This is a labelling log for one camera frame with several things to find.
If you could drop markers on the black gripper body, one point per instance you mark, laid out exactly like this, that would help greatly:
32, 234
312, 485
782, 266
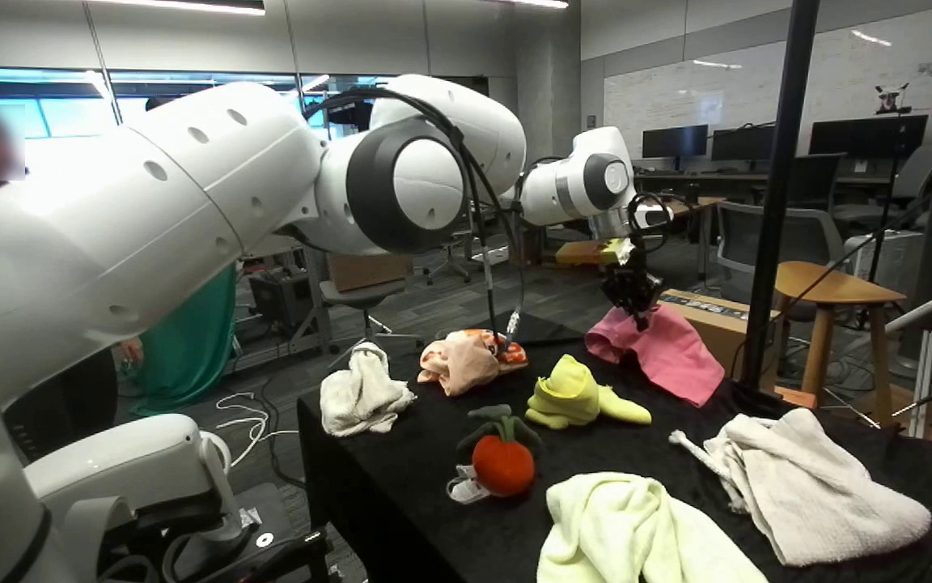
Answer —
634, 287

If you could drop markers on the pink t-shirt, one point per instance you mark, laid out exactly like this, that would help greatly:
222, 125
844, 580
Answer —
672, 358

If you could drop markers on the small yellow-green towel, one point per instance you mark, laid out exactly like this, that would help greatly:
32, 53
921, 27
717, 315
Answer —
575, 392

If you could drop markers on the orange plush radish green leaves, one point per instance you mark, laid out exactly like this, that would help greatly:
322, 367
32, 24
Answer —
502, 463

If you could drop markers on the pale green towel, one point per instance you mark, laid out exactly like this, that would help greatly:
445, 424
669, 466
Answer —
630, 535

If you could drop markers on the large white towel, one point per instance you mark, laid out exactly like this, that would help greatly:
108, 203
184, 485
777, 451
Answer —
809, 488

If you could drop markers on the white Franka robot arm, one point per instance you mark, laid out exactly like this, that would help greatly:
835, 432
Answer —
162, 216

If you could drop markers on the long cardboard box black tape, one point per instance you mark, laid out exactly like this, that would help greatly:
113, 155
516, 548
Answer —
705, 311

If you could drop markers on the black computer monitor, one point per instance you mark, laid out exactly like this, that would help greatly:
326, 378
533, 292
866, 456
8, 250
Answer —
866, 138
745, 144
677, 144

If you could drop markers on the peach printed t-shirt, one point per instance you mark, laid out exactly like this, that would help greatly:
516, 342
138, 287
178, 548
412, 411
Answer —
466, 361

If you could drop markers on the wooden stool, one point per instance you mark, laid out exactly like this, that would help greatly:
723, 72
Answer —
827, 287

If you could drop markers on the black vertical pole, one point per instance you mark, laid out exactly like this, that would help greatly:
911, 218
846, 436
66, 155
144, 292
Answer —
777, 162

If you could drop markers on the small cardboard box on chair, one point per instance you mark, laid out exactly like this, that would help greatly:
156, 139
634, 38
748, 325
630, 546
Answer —
369, 272

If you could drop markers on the small white towel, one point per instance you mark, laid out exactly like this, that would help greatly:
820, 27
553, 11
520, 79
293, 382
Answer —
357, 392

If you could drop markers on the black table cloth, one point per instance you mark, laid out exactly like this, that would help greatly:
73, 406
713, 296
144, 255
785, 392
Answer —
412, 505

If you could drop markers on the green cloth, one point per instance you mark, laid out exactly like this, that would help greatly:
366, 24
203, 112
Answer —
194, 345

